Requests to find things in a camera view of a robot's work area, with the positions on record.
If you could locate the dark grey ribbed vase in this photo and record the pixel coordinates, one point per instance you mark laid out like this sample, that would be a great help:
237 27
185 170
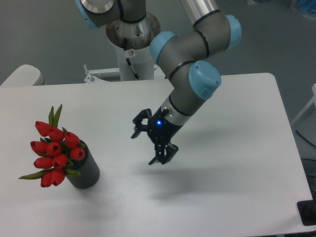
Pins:
88 168

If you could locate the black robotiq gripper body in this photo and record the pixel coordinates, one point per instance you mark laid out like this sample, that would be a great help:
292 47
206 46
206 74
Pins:
160 130

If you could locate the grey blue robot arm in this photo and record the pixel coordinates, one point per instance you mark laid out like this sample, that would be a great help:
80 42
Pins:
182 60

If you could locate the red tulip bouquet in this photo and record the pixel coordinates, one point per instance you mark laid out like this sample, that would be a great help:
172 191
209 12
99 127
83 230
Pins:
60 152

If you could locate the black box at table edge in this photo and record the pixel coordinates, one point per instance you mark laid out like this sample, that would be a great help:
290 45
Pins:
307 211

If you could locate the white metal base frame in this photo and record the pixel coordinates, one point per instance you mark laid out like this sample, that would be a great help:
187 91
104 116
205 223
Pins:
113 74

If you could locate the blue clear plastic bag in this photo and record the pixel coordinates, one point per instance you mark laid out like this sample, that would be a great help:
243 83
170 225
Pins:
306 8

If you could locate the white chair corner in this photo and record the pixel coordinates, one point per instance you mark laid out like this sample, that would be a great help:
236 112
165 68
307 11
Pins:
25 75

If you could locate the white frame at right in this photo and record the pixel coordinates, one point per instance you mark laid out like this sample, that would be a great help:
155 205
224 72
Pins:
306 111

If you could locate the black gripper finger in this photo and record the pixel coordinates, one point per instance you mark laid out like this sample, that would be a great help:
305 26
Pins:
164 153
137 121

